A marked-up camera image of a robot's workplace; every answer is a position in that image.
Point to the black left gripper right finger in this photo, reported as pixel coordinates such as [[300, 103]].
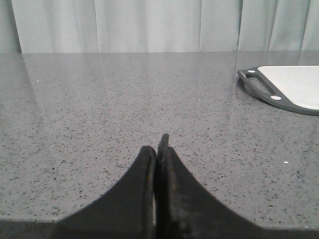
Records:
[[185, 210]]

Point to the white curtain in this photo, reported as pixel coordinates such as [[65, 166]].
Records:
[[114, 26]]

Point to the white cutting board grey handle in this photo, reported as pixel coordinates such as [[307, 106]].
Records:
[[291, 88]]

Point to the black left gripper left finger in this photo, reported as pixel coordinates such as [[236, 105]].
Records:
[[124, 212]]

